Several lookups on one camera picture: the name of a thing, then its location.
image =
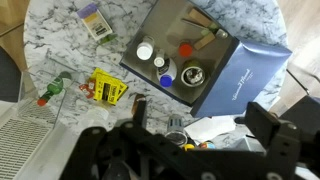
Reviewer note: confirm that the green bottle with red cap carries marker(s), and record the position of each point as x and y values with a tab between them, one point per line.
53	88

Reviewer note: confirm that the clear acrylic container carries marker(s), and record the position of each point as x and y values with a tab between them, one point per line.
36	106

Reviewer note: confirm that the long wooden block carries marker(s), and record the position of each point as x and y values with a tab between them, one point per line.
200	16

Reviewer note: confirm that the white vented panel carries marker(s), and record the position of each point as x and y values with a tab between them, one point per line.
20	146

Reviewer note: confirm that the small multicoloured ball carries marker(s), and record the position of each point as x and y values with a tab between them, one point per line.
207	145

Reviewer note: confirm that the silver cup with coloured squares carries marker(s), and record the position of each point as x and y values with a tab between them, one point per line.
175	128

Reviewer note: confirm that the yellow thank you card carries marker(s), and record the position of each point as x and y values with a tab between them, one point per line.
108	89

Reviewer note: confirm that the white paper sheet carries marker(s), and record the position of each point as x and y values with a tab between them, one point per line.
210	128

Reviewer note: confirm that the small green leaf piece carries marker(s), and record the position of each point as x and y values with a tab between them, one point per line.
108	39

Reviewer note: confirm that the clear plastic cup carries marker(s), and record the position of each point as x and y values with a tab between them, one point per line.
95	116

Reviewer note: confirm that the purple and white card box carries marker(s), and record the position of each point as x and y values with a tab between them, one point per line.
95	21

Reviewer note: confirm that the small jar with grey cap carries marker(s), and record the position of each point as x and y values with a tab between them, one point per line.
221	33

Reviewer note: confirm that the small white bottle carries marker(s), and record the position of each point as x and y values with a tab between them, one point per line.
159	60

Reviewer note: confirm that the green can with silver inside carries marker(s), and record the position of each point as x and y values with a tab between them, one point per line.
192	75

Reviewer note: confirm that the white bottle with blue cap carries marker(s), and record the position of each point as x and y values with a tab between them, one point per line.
167	73

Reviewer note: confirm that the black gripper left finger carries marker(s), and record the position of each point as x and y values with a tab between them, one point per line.
113	153

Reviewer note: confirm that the short wooden block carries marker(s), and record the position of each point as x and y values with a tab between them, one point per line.
204	41

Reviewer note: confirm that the navy open cardboard box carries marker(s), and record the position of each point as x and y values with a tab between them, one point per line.
166	30

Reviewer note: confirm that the small yellow object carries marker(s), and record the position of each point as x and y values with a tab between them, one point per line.
188	147

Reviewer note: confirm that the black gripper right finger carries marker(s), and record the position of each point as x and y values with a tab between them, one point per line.
280	150

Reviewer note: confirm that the black boxy object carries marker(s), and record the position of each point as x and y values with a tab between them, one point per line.
305	113

